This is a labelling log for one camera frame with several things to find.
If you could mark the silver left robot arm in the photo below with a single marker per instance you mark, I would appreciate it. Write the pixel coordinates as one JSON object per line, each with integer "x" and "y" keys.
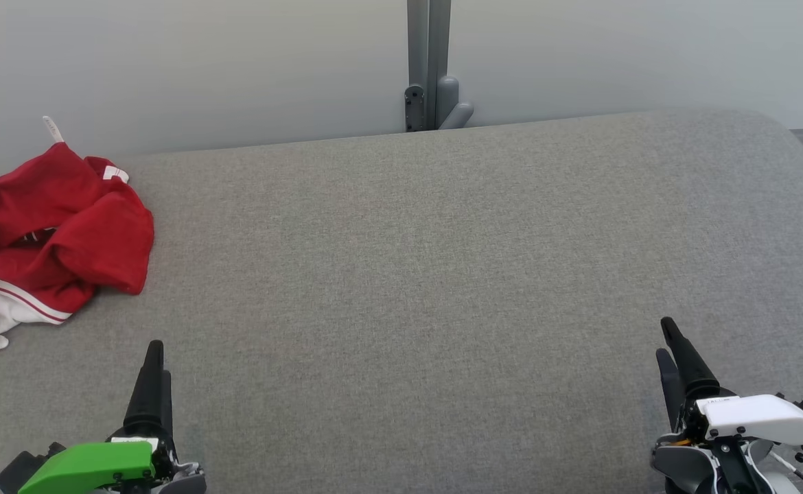
{"x": 185, "y": 480}

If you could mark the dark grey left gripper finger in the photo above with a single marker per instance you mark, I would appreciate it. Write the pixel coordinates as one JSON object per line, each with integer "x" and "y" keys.
{"x": 169, "y": 412}
{"x": 149, "y": 398}

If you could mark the red basketball jersey number 23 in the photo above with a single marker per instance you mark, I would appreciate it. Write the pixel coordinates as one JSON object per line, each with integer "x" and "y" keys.
{"x": 99, "y": 240}

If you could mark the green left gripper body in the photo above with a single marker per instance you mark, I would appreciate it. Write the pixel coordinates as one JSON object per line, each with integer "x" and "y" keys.
{"x": 86, "y": 463}

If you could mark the grey metal partition post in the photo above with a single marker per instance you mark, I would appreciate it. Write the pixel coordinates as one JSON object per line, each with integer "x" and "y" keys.
{"x": 429, "y": 55}

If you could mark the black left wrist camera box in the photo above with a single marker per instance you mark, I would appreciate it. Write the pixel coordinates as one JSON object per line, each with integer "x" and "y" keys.
{"x": 20, "y": 470}

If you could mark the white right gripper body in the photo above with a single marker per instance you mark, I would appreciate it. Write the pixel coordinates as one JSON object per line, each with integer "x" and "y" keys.
{"x": 758, "y": 415}

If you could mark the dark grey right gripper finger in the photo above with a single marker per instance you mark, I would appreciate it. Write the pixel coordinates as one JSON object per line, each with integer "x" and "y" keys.
{"x": 690, "y": 367}
{"x": 672, "y": 391}

